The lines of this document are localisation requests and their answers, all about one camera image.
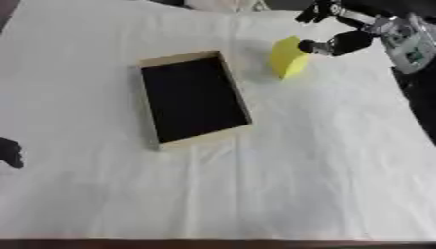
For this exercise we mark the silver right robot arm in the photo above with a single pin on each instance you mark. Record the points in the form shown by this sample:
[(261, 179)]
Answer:
[(410, 42)]

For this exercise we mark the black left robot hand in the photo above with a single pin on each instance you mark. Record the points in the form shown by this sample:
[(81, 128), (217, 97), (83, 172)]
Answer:
[(11, 153)]

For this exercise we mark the yellow block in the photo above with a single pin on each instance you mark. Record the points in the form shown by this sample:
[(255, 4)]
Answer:
[(288, 58)]

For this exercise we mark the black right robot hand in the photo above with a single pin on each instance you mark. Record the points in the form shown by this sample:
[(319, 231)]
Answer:
[(349, 40)]

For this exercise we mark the tan cardboard box black inside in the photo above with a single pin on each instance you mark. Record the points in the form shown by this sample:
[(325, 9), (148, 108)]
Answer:
[(193, 99)]

